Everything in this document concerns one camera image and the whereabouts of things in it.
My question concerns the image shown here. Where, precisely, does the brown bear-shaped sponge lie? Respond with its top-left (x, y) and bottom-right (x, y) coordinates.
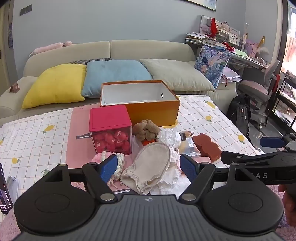
top-left (192, 133), bottom-right (222, 162)

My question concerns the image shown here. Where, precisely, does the black metal rack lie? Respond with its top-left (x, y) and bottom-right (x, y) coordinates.
top-left (268, 71), bottom-right (296, 134)

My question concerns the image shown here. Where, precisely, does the cartoon print pillow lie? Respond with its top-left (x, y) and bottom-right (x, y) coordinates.
top-left (194, 45), bottom-right (231, 90)

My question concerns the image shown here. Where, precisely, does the silver foil packet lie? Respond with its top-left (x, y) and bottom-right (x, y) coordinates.
top-left (180, 130), bottom-right (201, 158)

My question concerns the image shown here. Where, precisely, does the pink grey desk chair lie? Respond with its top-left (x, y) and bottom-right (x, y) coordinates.
top-left (238, 60), bottom-right (282, 130)

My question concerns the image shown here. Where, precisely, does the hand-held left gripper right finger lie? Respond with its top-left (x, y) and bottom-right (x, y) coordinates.
top-left (179, 153), bottom-right (255, 202)

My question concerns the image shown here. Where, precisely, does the blue pillow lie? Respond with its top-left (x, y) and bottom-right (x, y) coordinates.
top-left (81, 60), bottom-right (153, 98)

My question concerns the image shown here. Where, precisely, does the brown knotted plush ball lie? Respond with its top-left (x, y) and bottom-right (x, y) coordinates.
top-left (132, 119), bottom-right (161, 141)

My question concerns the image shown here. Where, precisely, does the person's right hand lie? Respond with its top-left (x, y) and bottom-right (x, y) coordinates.
top-left (278, 184), bottom-right (296, 227)

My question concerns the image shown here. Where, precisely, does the wall poster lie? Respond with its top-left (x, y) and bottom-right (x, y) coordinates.
top-left (7, 22), bottom-right (13, 48)

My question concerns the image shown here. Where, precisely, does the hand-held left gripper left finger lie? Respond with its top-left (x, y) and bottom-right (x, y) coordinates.
top-left (43, 154), bottom-right (119, 202)

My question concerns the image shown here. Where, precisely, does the white crumpled plastic bag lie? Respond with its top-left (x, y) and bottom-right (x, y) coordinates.
top-left (158, 128), bottom-right (184, 149)

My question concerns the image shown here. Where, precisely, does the red lid clear box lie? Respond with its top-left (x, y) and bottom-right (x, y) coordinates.
top-left (89, 105), bottom-right (133, 155)

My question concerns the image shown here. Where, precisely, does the black smartphone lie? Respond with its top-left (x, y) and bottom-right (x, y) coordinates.
top-left (0, 163), bottom-right (14, 215)

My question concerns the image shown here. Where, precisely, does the pink bolster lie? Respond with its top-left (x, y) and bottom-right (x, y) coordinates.
top-left (29, 40), bottom-right (73, 57)

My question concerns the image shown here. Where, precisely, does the lemon print checked tablecloth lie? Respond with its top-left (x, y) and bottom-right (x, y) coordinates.
top-left (0, 94), bottom-right (266, 217)

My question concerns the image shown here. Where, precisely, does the pink white fluffy scrunchie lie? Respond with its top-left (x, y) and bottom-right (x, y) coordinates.
top-left (92, 151), bottom-right (125, 186)

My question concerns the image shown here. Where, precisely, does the pile of red sachets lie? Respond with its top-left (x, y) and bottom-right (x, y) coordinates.
top-left (92, 129), bottom-right (131, 154)

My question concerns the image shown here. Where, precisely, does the orange cardboard box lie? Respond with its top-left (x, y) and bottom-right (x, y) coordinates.
top-left (100, 80), bottom-right (181, 127)

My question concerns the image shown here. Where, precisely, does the red hanging ornament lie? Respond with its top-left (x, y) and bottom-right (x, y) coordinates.
top-left (210, 18), bottom-right (218, 37)

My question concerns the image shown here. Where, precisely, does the houndstooth cloth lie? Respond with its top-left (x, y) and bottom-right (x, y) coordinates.
top-left (68, 58), bottom-right (115, 65)

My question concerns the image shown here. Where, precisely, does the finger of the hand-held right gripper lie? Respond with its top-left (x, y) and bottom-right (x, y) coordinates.
top-left (220, 150), bottom-right (281, 165)
top-left (259, 133), bottom-right (296, 149)

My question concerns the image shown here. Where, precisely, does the grey-green pillow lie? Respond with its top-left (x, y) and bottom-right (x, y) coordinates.
top-left (139, 58), bottom-right (216, 92)

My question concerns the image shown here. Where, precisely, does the yellow pillow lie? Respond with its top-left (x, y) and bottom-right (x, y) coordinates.
top-left (21, 63), bottom-right (87, 109)

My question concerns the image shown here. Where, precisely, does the white device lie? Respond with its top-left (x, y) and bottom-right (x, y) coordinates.
top-left (6, 177), bottom-right (20, 200)

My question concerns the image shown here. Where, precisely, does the stack of books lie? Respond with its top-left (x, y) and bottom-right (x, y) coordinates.
top-left (184, 32), bottom-right (210, 45)

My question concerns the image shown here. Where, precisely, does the framed wall picture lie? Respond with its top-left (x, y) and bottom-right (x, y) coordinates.
top-left (187, 0), bottom-right (217, 12)

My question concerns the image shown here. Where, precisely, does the pink sponge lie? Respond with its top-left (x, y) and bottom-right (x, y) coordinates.
top-left (191, 156), bottom-right (212, 165)

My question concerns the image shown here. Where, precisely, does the purple plush bag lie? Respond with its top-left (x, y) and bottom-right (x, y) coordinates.
top-left (245, 36), bottom-right (269, 58)

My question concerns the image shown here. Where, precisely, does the beige bath mitt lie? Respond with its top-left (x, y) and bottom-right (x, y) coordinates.
top-left (120, 142), bottom-right (172, 195)

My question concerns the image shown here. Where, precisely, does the white desktop shelf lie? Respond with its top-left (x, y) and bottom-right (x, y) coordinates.
top-left (200, 15), bottom-right (241, 45)

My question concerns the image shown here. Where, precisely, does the black backpack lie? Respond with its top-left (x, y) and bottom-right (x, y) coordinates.
top-left (227, 94), bottom-right (252, 138)

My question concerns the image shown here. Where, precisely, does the beige sofa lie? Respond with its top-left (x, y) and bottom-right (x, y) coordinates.
top-left (0, 40), bottom-right (238, 127)

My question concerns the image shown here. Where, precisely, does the cluttered desk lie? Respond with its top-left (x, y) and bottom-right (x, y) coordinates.
top-left (185, 35), bottom-right (272, 80)

